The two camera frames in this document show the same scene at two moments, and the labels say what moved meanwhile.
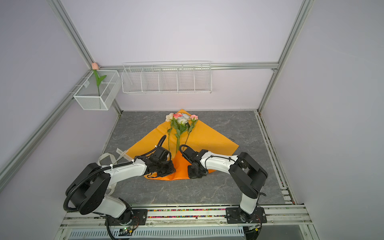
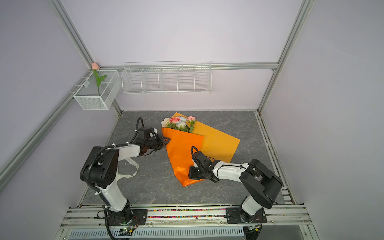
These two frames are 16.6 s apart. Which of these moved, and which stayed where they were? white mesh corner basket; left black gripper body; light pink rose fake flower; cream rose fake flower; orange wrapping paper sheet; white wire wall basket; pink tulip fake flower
Moved: light pink rose fake flower; left black gripper body; cream rose fake flower; orange wrapping paper sheet
Stayed: pink tulip fake flower; white mesh corner basket; white wire wall basket
